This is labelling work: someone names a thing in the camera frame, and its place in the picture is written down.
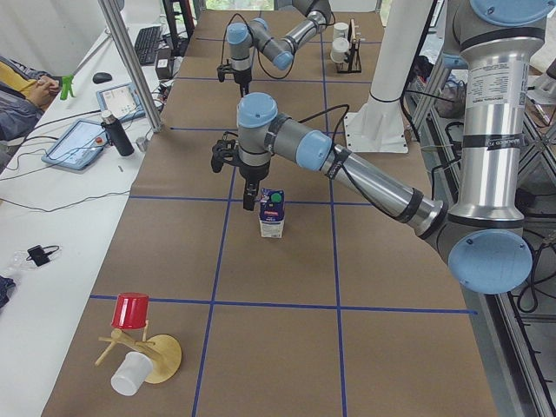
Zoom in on white mug on rack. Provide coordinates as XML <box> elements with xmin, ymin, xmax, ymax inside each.
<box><xmin>330</xmin><ymin>37</ymin><xmax>350</xmax><ymax>63</ymax></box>
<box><xmin>332</xmin><ymin>22</ymin><xmax>349</xmax><ymax>40</ymax></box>

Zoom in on blue white milk carton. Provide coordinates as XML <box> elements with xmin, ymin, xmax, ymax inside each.
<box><xmin>259</xmin><ymin>189</ymin><xmax>285</xmax><ymax>238</ymax></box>

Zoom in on seated person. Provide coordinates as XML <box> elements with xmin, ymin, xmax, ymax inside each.
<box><xmin>0</xmin><ymin>55</ymin><xmax>63</xmax><ymax>175</ymax></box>

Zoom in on black power box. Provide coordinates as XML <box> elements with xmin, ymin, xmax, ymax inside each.
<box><xmin>155</xmin><ymin>47</ymin><xmax>182</xmax><ymax>80</ymax></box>

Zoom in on wooden cup tree stand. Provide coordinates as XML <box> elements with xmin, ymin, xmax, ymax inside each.
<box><xmin>95</xmin><ymin>324</ymin><xmax>182</xmax><ymax>384</ymax></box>

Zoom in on white plastic cup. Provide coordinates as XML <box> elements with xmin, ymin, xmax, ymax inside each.
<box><xmin>110</xmin><ymin>351</ymin><xmax>154</xmax><ymax>396</ymax></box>

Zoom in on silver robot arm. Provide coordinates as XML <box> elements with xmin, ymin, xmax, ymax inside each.
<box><xmin>217</xmin><ymin>0</ymin><xmax>333</xmax><ymax>96</ymax></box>
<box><xmin>235</xmin><ymin>1</ymin><xmax>554</xmax><ymax>295</ymax></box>

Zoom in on blue teach pendant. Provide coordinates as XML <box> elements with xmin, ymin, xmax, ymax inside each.
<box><xmin>41</xmin><ymin>120</ymin><xmax>107</xmax><ymax>171</ymax></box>
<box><xmin>96</xmin><ymin>83</ymin><xmax>145</xmax><ymax>122</ymax></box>

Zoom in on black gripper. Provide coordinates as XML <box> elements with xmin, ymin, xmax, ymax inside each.
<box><xmin>240</xmin><ymin>162</ymin><xmax>270</xmax><ymax>211</ymax></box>
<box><xmin>234</xmin><ymin>69</ymin><xmax>252</xmax><ymax>97</ymax></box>

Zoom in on blue teach pendant near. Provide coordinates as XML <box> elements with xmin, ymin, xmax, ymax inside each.
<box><xmin>41</xmin><ymin>120</ymin><xmax>107</xmax><ymax>171</ymax></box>

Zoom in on black computer mouse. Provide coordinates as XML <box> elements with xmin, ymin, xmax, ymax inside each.
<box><xmin>92</xmin><ymin>72</ymin><xmax>112</xmax><ymax>84</ymax></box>

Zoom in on black wire mug rack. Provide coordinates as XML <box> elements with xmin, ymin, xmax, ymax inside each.
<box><xmin>335</xmin><ymin>38</ymin><xmax>362</xmax><ymax>74</ymax></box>

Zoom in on green clamp tool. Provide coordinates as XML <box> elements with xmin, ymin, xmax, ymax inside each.
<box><xmin>59</xmin><ymin>75</ymin><xmax>75</xmax><ymax>101</ymax></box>

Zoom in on blue teach pendant far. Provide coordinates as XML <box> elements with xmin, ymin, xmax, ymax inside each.
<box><xmin>96</xmin><ymin>83</ymin><xmax>145</xmax><ymax>122</ymax></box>

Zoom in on black keyboard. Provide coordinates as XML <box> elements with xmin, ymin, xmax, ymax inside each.
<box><xmin>134</xmin><ymin>26</ymin><xmax>162</xmax><ymax>66</ymax></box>

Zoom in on black water bottle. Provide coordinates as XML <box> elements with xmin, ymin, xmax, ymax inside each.
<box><xmin>101</xmin><ymin>109</ymin><xmax>134</xmax><ymax>156</ymax></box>

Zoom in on small black adapter device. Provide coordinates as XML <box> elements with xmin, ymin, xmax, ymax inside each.
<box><xmin>27</xmin><ymin>245</ymin><xmax>60</xmax><ymax>267</ymax></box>

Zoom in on aluminium frame post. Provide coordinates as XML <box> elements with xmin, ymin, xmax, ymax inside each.
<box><xmin>97</xmin><ymin>0</ymin><xmax>162</xmax><ymax>133</ymax></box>

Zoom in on red plastic cup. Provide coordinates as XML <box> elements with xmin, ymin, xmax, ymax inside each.
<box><xmin>111</xmin><ymin>292</ymin><xmax>149</xmax><ymax>329</ymax></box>

